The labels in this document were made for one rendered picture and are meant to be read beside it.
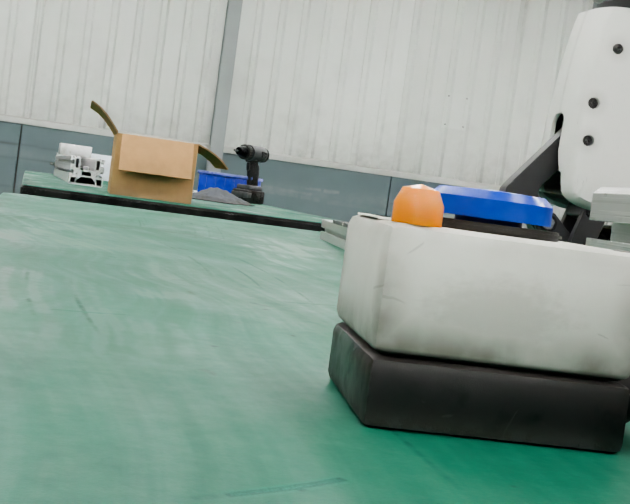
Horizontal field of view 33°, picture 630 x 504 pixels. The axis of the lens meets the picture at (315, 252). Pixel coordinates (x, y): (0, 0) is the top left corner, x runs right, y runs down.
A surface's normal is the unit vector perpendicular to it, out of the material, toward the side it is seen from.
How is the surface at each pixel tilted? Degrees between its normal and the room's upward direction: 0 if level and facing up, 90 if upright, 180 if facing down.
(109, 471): 0
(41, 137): 90
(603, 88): 89
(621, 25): 86
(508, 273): 90
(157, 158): 69
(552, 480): 0
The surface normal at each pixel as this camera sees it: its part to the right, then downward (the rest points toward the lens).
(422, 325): 0.11, 0.07
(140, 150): 0.25, -0.37
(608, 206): -0.98, -0.13
